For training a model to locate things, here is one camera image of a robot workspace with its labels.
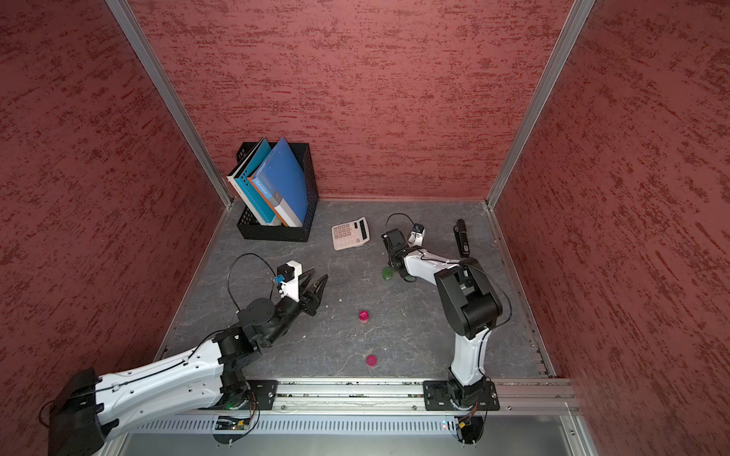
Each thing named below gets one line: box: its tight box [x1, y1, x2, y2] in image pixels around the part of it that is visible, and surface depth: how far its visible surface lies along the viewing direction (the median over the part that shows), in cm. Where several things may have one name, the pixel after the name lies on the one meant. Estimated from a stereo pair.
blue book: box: [251, 136, 308, 228], surface depth 99 cm
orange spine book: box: [247, 171, 298, 228], surface depth 94 cm
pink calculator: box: [330, 216, 371, 251], surface depth 109 cm
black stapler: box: [453, 218, 471, 259], surface depth 107 cm
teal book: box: [233, 137, 277, 225], surface depth 94 cm
